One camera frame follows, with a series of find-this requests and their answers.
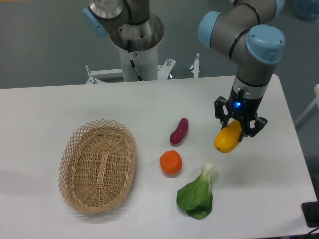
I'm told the orange tangerine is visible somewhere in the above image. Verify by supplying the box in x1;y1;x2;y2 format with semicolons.
159;150;183;175

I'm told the green bok choy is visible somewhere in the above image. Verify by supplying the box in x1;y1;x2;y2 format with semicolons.
176;162;217;220

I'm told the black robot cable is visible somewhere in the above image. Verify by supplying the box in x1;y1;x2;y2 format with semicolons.
127;39;144;82

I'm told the yellow mango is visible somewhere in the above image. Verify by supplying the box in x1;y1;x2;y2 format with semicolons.
214;119;242;153

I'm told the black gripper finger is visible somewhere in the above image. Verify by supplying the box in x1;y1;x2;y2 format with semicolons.
214;96;234;129
240;116;268;137

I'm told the purple sweet potato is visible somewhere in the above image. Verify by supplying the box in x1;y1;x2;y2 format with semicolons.
169;118;189;145

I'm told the woven wicker basket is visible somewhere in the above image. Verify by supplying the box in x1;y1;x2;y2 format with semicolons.
58;119;137;214

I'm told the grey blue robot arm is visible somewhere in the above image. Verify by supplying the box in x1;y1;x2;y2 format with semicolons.
82;0;285;137

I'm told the black device at edge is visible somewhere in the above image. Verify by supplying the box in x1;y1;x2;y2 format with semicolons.
301;201;319;228

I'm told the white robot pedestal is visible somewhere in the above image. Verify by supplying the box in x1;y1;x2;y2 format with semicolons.
85;42;201;85

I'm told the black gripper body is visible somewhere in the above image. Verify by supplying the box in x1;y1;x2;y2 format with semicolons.
228;89;263;121

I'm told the white frame at right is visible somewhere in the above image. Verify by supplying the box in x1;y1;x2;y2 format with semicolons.
294;84;319;131

